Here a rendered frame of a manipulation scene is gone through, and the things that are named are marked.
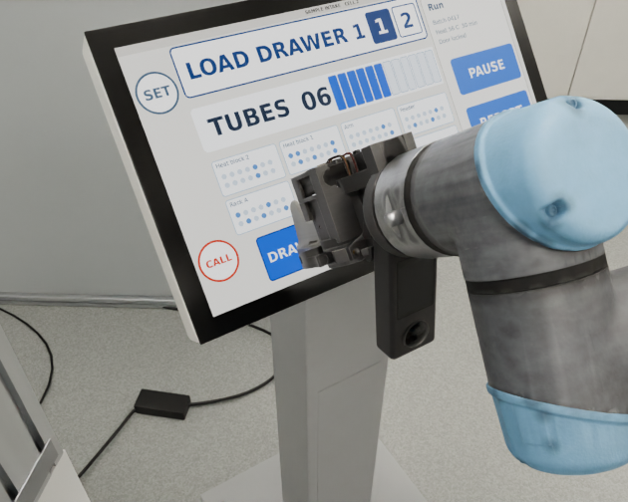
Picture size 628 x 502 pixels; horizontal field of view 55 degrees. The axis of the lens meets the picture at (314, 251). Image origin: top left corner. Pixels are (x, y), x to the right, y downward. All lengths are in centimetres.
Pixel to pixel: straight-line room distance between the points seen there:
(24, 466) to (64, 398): 134
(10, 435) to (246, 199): 29
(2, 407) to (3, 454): 4
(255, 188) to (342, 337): 36
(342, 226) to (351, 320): 43
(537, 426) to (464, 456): 134
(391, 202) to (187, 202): 26
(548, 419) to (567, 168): 13
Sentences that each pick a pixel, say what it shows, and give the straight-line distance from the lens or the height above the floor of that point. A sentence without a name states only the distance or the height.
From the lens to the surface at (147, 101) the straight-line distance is 61.
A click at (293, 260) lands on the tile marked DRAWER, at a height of 100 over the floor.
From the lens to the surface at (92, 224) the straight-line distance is 186.
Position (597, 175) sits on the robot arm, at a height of 125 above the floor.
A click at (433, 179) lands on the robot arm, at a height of 122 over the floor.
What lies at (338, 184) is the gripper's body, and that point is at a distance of 48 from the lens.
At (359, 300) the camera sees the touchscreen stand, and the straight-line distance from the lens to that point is 87.
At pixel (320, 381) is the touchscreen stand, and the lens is 96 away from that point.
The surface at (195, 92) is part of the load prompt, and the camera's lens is 62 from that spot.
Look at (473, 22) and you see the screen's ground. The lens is 81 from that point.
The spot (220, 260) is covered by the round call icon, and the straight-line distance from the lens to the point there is 60.
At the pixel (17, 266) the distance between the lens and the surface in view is 208.
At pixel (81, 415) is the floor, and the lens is 181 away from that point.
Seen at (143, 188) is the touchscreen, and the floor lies 108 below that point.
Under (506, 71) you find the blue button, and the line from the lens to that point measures 82.
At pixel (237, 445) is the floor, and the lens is 166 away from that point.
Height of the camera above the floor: 141
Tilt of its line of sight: 41 degrees down
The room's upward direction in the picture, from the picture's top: straight up
